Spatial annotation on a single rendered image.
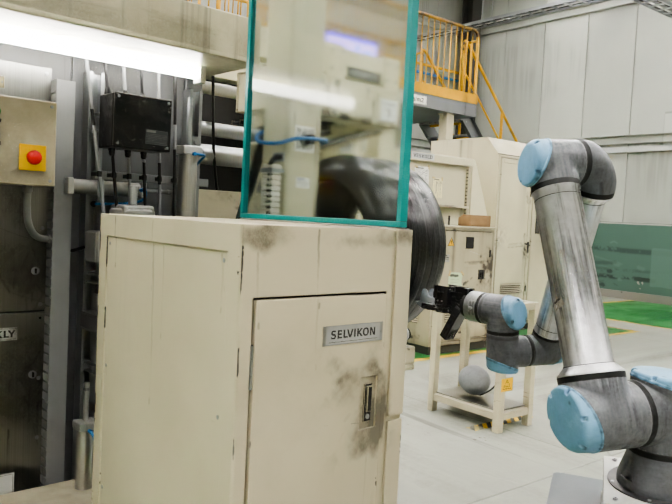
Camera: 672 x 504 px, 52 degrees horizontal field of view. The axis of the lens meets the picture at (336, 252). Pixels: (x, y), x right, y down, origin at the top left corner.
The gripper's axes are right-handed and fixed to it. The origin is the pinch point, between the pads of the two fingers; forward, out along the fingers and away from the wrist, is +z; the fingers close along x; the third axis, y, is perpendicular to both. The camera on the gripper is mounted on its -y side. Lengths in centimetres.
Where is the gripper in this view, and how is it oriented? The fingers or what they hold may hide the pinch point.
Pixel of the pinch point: (419, 304)
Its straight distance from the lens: 220.8
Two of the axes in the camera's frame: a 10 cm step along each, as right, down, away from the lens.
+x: -7.5, 0.0, -6.6
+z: -6.6, -0.7, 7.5
